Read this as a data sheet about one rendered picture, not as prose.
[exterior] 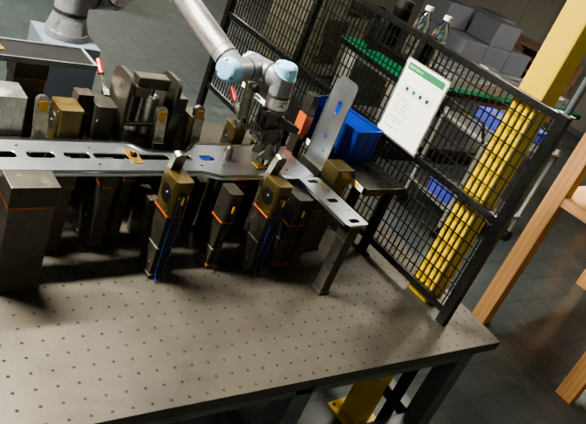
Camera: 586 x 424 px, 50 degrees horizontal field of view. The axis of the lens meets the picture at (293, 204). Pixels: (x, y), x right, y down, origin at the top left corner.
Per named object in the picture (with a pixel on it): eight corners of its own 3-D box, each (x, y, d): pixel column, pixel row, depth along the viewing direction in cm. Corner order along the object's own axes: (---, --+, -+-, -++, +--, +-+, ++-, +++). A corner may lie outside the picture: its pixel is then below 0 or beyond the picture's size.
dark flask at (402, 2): (388, 45, 253) (407, 2, 245) (376, 37, 258) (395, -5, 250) (400, 47, 258) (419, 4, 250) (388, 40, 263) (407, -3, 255)
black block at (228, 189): (208, 275, 206) (236, 200, 193) (194, 256, 212) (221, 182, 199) (221, 273, 210) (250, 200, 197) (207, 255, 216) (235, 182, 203)
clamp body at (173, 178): (150, 285, 191) (180, 188, 176) (134, 261, 199) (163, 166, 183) (169, 283, 196) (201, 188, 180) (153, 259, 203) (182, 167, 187)
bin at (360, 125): (345, 162, 240) (359, 133, 235) (294, 123, 257) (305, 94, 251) (371, 160, 252) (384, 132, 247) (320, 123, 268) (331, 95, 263)
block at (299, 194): (275, 273, 221) (304, 206, 209) (257, 252, 229) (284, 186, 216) (291, 270, 226) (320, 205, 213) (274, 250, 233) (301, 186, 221)
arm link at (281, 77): (283, 56, 203) (304, 67, 200) (275, 87, 208) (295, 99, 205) (269, 59, 197) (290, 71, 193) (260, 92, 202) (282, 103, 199)
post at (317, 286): (318, 295, 218) (350, 227, 206) (310, 286, 221) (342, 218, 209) (329, 293, 222) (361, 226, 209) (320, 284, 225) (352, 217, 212)
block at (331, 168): (303, 251, 240) (339, 170, 224) (291, 238, 245) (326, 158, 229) (318, 249, 245) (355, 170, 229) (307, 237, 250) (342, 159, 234)
